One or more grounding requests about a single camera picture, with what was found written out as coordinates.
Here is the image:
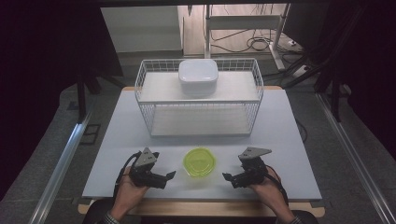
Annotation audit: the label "person's right hand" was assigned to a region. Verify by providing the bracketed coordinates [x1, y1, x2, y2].
[247, 167, 295, 222]

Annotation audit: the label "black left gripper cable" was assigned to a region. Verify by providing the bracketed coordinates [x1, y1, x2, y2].
[113, 150, 143, 200]

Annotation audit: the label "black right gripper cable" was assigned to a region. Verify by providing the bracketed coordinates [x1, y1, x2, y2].
[264, 164, 290, 207]

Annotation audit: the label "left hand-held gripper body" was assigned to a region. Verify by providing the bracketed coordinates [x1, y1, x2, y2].
[128, 147, 167, 189]

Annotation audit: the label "white cabinet panel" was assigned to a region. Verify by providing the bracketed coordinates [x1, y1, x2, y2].
[100, 6, 183, 54]

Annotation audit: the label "white wire rack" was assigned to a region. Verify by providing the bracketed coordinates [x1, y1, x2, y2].
[134, 58, 265, 138]

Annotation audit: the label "black metal stand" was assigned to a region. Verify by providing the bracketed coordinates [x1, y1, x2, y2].
[75, 69, 126, 123]
[284, 66, 347, 123]

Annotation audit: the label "black floor cables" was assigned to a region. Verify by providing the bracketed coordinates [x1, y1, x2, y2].
[209, 28, 283, 54]

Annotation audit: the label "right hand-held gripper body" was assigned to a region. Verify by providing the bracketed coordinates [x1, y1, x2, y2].
[233, 147, 273, 189]

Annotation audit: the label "aluminium floor rail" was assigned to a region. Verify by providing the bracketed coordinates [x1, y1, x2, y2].
[28, 102, 96, 224]
[315, 92, 396, 224]

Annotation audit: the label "person's left hand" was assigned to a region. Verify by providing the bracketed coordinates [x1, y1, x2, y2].
[110, 166, 151, 220]

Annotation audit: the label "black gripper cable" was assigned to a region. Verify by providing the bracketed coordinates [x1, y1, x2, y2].
[264, 164, 290, 207]
[113, 150, 143, 200]

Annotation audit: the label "white power strip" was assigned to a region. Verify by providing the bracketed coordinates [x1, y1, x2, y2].
[290, 63, 313, 79]

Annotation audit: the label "dark curtain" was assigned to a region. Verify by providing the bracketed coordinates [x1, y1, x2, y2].
[282, 0, 396, 153]
[0, 0, 124, 202]

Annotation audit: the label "white lidded box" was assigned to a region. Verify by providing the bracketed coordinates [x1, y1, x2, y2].
[177, 59, 219, 96]

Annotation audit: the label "white metal desk frame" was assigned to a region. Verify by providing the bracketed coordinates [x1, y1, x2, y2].
[203, 3, 291, 72]

